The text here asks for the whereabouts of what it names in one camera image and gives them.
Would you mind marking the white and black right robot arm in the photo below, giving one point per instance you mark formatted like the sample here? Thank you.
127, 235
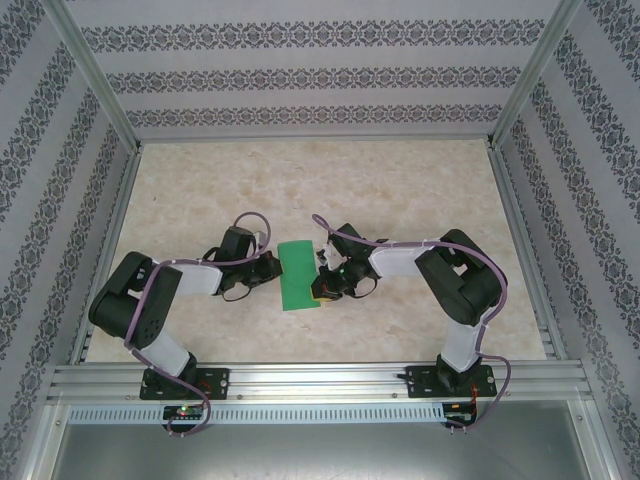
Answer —
400, 262

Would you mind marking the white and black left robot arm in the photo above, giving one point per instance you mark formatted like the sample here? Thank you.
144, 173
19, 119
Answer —
195, 279

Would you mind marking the grey metal sheet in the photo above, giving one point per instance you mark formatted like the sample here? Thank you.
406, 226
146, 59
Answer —
320, 455

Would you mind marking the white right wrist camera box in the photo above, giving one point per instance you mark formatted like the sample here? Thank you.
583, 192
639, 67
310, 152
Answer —
327, 256

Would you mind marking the aluminium mounting rail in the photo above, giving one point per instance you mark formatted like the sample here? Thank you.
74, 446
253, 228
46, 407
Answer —
320, 380

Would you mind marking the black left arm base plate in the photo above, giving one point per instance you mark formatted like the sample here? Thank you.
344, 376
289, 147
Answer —
217, 380

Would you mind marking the aluminium table side rail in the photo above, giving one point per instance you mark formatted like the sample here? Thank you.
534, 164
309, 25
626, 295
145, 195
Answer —
120, 200
511, 200

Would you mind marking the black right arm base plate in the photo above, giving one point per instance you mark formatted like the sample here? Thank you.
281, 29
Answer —
420, 382

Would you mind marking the aluminium frame post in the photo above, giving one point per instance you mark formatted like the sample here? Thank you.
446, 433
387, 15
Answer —
531, 75
97, 75

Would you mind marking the aluminium frame leg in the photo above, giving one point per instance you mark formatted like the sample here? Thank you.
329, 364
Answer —
597, 440
42, 440

